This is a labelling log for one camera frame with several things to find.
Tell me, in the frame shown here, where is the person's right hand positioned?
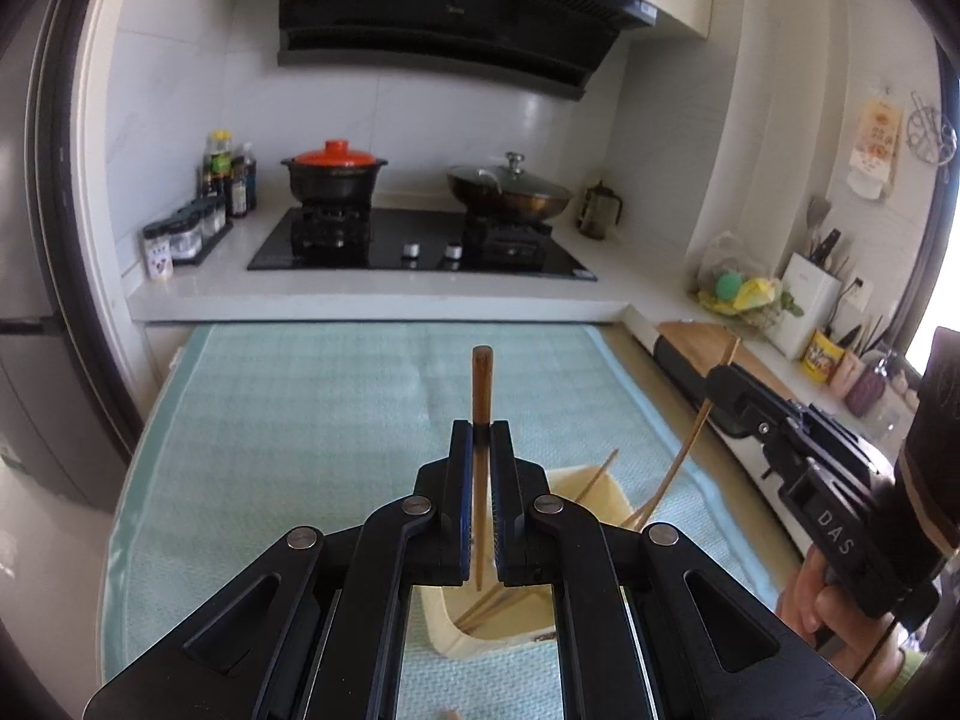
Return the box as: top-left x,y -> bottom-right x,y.
775,546 -> 905,691

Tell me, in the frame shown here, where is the white knife holder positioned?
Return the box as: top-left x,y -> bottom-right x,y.
772,251 -> 845,359

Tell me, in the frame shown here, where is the pink cup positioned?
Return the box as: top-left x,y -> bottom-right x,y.
829,349 -> 863,391

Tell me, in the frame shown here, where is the white label spice jar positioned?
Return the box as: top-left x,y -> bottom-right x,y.
142,223 -> 175,284

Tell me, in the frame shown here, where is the dark sauce bottle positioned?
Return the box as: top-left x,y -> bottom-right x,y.
229,142 -> 258,220

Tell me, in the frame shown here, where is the wooden cutting board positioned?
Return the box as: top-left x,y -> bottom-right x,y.
656,321 -> 796,398

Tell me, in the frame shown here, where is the yellow printed cup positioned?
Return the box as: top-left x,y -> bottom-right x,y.
801,330 -> 845,380

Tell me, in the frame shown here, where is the black clay pot red lid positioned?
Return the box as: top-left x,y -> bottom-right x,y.
281,139 -> 391,207

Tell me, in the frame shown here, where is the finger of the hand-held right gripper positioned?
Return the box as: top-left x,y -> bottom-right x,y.
705,362 -> 815,477

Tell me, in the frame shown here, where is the cream ribbed utensil holder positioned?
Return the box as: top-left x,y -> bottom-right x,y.
416,465 -> 638,661

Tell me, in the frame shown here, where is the spice jar rack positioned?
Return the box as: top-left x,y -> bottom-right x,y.
171,195 -> 230,267

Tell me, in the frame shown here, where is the wok with glass lid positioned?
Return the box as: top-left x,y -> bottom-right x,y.
446,151 -> 575,222

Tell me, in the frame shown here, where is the wooden chopstick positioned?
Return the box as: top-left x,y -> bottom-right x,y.
471,346 -> 494,592
571,450 -> 620,505
456,586 -> 545,635
622,336 -> 742,533

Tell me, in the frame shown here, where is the plastic bag of sponges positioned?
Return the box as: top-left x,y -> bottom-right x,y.
697,231 -> 803,331

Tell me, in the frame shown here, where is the hanging metal trivet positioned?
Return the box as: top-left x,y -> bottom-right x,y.
904,90 -> 957,181

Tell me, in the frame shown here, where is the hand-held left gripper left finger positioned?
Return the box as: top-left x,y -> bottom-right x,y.
82,420 -> 475,720

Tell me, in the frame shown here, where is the light blue textured mat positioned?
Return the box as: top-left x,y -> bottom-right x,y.
105,322 -> 781,720

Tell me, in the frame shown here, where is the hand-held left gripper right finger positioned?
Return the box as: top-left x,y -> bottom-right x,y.
491,421 -> 875,720

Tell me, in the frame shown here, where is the black range hood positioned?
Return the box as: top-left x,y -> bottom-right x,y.
266,0 -> 661,102

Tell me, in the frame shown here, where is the purple soap bottle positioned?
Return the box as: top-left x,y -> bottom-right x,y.
847,352 -> 897,417

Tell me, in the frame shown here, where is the black gas cooktop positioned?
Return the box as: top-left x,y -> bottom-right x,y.
247,206 -> 599,282

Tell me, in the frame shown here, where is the hanging paper packet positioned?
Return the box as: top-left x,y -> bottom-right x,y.
847,94 -> 901,200

